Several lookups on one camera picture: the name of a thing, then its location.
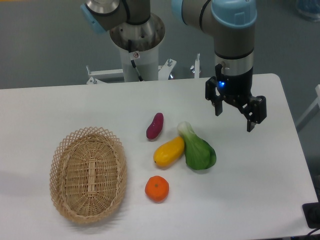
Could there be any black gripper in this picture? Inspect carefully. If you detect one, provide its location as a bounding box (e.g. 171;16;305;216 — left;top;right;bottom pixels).
205;63;267;132

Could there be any orange mandarin fruit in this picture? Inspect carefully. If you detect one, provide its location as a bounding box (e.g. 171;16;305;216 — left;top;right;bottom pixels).
144;175;170;203

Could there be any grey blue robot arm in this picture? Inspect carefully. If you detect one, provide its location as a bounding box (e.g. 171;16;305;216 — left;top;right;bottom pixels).
80;0;267;132

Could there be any green bok choy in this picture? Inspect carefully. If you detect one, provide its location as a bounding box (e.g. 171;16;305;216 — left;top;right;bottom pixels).
177;121;217;171

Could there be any purple sweet potato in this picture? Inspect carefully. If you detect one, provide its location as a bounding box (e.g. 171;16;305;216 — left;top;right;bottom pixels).
146;112;164;140

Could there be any yellow mango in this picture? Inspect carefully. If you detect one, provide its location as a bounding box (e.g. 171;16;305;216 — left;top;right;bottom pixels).
153;136;185;167

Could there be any blue object top right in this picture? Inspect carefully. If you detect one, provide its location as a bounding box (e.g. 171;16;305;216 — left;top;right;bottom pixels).
295;0;320;22

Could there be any black device at table edge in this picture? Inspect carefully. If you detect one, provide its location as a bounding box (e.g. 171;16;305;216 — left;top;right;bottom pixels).
302;202;320;229

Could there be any woven wicker basket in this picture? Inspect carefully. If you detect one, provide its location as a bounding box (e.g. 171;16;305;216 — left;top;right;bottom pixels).
49;126;127;224

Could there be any white metal frame right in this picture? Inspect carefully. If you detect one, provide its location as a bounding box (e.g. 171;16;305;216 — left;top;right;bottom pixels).
295;84;320;133

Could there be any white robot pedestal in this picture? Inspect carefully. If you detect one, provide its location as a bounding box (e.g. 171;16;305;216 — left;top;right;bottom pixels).
85;12;202;85

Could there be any black cable on pedestal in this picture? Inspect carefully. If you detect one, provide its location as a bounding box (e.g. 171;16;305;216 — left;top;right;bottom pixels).
127;39;145;82

